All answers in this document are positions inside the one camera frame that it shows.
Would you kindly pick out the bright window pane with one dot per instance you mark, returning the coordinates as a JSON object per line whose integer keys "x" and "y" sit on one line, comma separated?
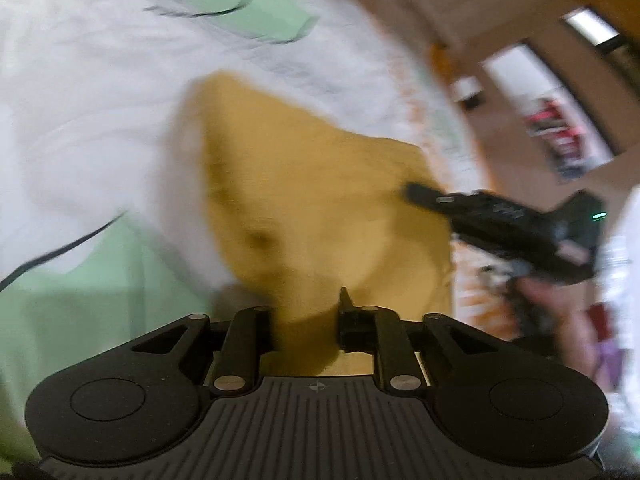
{"x": 590, "y": 25}

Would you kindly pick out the person's right forearm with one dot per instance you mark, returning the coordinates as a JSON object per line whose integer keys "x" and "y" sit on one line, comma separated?
{"x": 582, "y": 355}

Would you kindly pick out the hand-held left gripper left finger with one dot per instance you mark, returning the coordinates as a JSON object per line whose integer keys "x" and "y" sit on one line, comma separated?
{"x": 242, "y": 345}

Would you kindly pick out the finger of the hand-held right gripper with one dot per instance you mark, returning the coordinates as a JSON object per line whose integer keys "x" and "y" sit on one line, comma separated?
{"x": 435, "y": 199}

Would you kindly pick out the red and dark clutter pile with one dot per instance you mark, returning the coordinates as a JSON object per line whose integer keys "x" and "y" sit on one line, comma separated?
{"x": 557, "y": 135}

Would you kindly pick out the white green printed bed sheet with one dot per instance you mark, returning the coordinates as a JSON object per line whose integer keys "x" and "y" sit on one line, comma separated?
{"x": 90, "y": 125}

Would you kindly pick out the person's right hand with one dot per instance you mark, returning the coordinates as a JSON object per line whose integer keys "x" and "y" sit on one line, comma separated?
{"x": 542, "y": 297}

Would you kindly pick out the yellow mattress cover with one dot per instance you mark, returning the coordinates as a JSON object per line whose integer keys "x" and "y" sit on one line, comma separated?
{"x": 440, "y": 62}

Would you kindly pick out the yellow small garment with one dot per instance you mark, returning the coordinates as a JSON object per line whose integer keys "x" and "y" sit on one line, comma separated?
{"x": 320, "y": 195}

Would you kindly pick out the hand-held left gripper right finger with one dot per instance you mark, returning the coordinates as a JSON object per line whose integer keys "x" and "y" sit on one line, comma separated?
{"x": 352, "y": 327}

